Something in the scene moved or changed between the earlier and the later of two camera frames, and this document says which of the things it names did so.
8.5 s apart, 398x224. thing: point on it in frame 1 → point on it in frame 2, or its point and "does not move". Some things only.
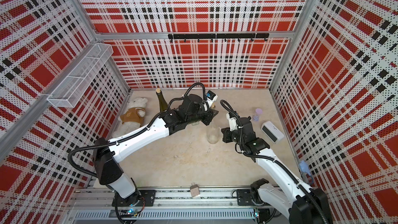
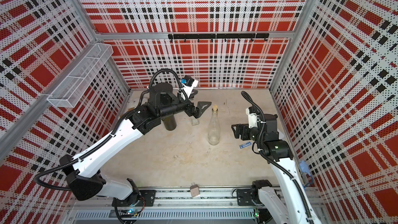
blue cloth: (305, 169) does not move
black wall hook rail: (224, 36) does not move
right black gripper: (226, 132) → (244, 129)
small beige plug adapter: (194, 190) does not move
